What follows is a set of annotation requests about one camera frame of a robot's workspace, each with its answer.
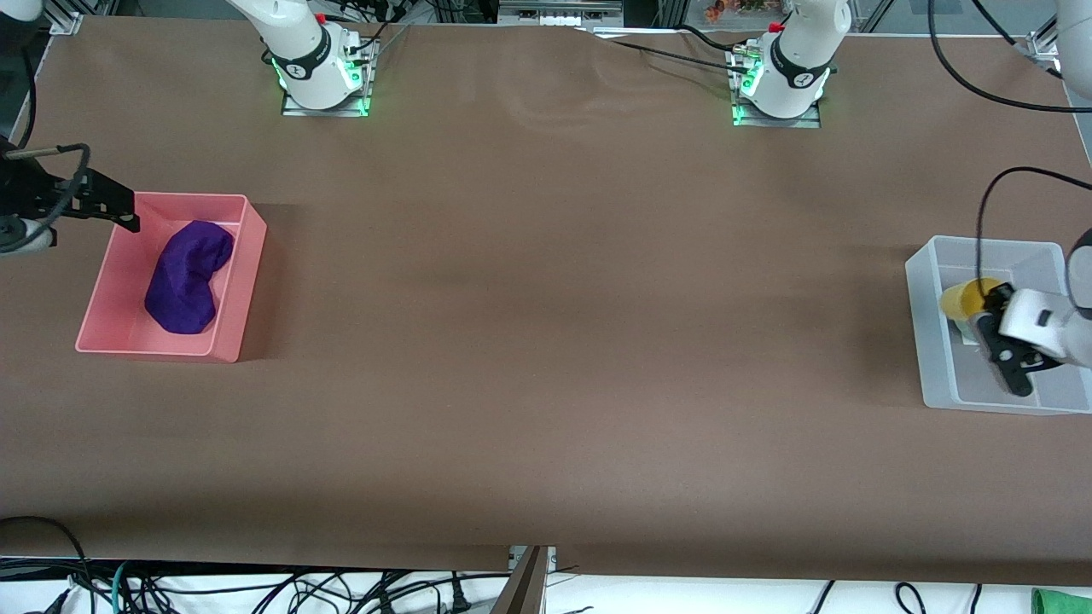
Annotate yellow cup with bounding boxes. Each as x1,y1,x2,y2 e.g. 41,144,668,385
940,277,1008,326

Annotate purple cloth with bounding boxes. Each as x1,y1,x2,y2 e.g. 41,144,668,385
143,220,236,336

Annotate green cloth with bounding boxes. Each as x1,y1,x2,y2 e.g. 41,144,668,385
1031,588,1092,614

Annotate clear plastic bin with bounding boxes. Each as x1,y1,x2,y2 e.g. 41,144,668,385
904,235,1092,416

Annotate pink plastic bin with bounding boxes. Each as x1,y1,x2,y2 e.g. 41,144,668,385
75,193,268,364

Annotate orange objects on shelf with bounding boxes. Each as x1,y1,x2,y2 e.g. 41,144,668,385
704,0,787,23

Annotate white power strip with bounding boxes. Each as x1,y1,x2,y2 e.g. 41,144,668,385
499,0,624,27

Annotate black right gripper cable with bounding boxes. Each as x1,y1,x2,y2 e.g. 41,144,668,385
0,143,92,255

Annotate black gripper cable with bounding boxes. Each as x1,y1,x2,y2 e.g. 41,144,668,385
976,165,1092,298
0,143,92,255

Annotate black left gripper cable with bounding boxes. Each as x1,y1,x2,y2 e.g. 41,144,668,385
976,165,1092,298

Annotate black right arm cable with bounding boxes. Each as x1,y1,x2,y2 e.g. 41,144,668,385
19,51,40,153

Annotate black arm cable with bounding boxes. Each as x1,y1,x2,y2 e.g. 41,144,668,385
19,51,40,153
927,0,1092,114

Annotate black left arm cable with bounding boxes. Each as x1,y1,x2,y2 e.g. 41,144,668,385
927,0,1092,114

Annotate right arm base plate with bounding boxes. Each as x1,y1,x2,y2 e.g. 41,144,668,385
280,38,377,119

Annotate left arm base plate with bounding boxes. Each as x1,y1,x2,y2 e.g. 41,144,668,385
730,47,826,130

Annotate thick black floor cable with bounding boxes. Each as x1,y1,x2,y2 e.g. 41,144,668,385
0,515,93,614

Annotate teal floor cable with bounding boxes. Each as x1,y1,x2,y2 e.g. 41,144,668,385
109,560,139,614

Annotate black cable on table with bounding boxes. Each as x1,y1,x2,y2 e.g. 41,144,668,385
589,32,753,72
678,24,752,57

